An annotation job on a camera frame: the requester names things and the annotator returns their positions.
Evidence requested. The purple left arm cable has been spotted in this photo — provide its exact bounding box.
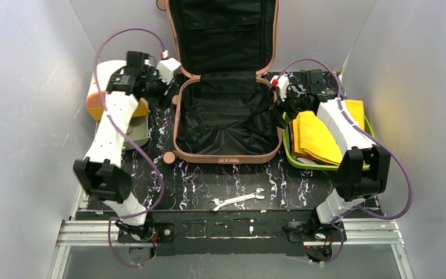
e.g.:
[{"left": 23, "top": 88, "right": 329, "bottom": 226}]
[{"left": 92, "top": 27, "right": 168, "bottom": 269}]

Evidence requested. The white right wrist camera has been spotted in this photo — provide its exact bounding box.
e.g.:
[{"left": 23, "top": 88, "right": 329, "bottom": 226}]
[{"left": 271, "top": 75, "right": 290, "bottom": 101}]

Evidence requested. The pink hard-shell suitcase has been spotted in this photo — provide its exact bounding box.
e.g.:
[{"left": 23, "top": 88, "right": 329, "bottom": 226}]
[{"left": 161, "top": 1, "right": 282, "bottom": 164}]

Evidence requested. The yellow snack packet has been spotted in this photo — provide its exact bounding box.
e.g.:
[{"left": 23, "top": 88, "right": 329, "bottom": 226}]
[{"left": 292, "top": 111, "right": 343, "bottom": 166}]

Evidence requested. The silver open-end wrench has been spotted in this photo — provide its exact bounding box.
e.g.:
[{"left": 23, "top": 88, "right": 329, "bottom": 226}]
[{"left": 209, "top": 188, "right": 265, "bottom": 212}]

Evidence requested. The green plastic tray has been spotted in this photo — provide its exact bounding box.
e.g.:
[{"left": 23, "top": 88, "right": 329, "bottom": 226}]
[{"left": 282, "top": 116, "right": 376, "bottom": 171}]

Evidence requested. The white printed garment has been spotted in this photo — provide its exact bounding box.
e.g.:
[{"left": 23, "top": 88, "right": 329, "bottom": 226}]
[{"left": 296, "top": 156, "right": 325, "bottom": 165}]

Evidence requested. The aluminium frame rail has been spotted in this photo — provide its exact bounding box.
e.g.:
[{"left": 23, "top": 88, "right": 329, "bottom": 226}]
[{"left": 48, "top": 184, "right": 159, "bottom": 279}]

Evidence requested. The black spring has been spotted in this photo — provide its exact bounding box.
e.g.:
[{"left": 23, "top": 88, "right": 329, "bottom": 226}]
[{"left": 164, "top": 183, "right": 176, "bottom": 196}]

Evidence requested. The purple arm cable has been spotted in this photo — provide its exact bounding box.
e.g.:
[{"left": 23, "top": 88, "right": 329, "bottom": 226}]
[
  {"left": 276, "top": 58, "right": 415, "bottom": 266},
  {"left": 92, "top": 27, "right": 168, "bottom": 269}
]

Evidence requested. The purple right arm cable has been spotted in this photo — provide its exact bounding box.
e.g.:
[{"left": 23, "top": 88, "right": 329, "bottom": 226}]
[{"left": 276, "top": 58, "right": 415, "bottom": 266}]

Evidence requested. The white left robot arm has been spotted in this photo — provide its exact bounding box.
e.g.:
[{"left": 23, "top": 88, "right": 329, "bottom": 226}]
[{"left": 73, "top": 50, "right": 181, "bottom": 227}]

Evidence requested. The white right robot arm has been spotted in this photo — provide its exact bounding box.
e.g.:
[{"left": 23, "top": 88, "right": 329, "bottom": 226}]
[{"left": 270, "top": 70, "right": 391, "bottom": 227}]

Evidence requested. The cream cylindrical drum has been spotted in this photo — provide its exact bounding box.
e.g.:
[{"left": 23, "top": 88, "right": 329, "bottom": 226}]
[{"left": 85, "top": 60, "right": 149, "bottom": 146}]

